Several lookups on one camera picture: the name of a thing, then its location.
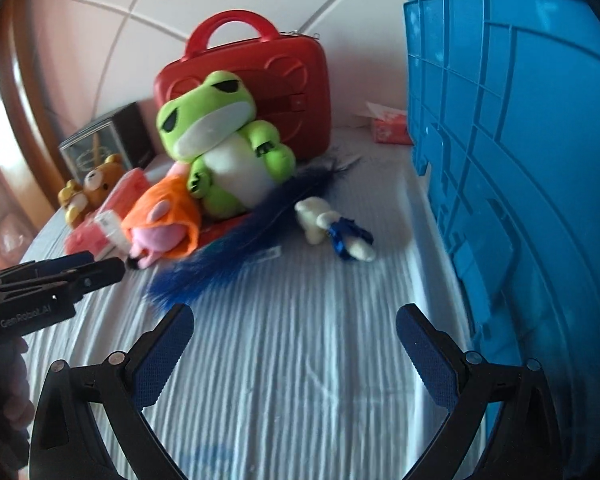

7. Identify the brown bear plush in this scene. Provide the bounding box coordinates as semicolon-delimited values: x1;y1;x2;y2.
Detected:
82;154;126;211

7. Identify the small yellow bear plush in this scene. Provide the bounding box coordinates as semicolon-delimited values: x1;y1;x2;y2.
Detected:
57;180;93;228

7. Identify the dark glass display box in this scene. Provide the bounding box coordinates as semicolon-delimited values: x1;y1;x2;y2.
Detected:
58;102;153;186

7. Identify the pink pig plush orange dress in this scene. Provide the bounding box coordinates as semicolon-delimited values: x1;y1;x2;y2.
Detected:
121;162;203;270

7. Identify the wooden door frame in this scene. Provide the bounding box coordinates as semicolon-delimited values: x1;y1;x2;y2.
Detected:
0;0;71;211

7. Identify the green frog plush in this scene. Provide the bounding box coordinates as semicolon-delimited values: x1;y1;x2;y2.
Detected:
156;71;297;220

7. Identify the person's left hand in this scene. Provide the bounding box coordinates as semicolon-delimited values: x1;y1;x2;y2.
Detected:
0;337;36;428

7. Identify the small white tissue pack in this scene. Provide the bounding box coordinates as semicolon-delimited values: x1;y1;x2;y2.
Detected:
95;210;123;242

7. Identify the red tissue pack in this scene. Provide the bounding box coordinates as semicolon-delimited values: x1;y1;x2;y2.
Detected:
366;101;415;146

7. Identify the small white plush blue bow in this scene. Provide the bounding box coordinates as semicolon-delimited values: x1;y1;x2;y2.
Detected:
295;197;377;262

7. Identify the blue fluffy feather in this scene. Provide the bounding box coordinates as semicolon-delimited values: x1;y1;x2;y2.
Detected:
147;155;363;306

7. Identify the red hard carry case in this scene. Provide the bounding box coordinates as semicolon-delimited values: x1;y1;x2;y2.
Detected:
154;12;331;161

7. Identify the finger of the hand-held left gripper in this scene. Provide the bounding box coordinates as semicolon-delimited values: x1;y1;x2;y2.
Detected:
0;252;97;283
0;257;126;306

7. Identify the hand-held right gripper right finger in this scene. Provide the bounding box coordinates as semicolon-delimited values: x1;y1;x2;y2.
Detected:
396;303;563;480

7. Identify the blue plastic storage bin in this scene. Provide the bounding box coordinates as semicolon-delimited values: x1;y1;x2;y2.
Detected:
402;0;600;461

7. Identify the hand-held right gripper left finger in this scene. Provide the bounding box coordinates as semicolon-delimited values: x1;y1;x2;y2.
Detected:
29;303;196;480

